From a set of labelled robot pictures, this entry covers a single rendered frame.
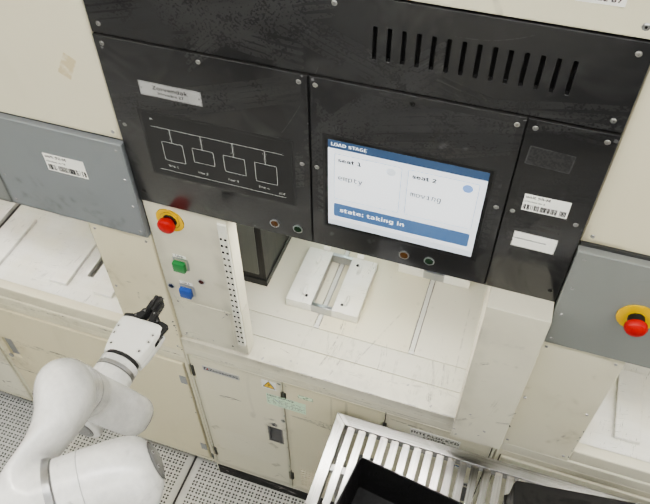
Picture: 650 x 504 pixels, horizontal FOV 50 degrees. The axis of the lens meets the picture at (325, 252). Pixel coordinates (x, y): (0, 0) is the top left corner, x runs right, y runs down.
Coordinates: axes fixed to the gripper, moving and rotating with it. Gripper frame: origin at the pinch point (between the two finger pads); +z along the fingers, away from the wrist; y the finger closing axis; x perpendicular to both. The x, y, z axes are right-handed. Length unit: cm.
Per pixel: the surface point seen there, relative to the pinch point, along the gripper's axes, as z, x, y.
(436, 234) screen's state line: 12, 31, 58
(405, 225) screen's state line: 12, 31, 52
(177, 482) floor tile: 4, -120, -19
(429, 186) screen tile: 12, 42, 55
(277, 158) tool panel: 12, 41, 27
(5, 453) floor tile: -7, -120, -85
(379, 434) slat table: 8, -44, 52
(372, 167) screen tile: 12, 44, 45
